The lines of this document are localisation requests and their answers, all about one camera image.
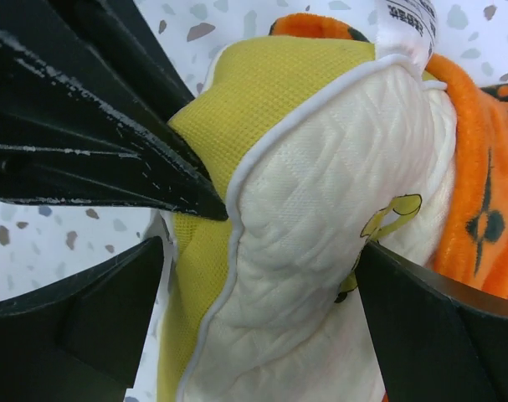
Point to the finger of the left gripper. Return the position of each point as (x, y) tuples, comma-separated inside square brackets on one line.
[(125, 42), (73, 133)]

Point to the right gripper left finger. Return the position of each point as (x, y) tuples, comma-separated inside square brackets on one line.
[(81, 338)]

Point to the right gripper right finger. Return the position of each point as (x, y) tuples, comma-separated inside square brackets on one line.
[(435, 339)]

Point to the orange patterned pillowcase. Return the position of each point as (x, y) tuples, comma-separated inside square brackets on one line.
[(479, 188)]

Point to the cream pillow yellow edge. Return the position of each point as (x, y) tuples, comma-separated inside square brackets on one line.
[(228, 335)]

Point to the white pillow care label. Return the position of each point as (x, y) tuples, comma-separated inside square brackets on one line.
[(406, 35)]

